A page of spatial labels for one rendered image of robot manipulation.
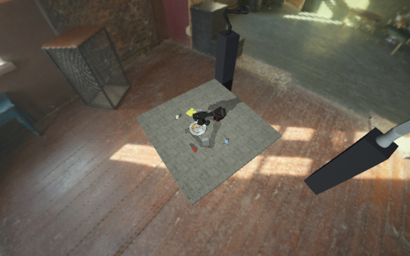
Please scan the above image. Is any yellow flat rectangular pad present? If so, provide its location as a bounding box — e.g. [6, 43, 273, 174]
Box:
[186, 108, 197, 117]

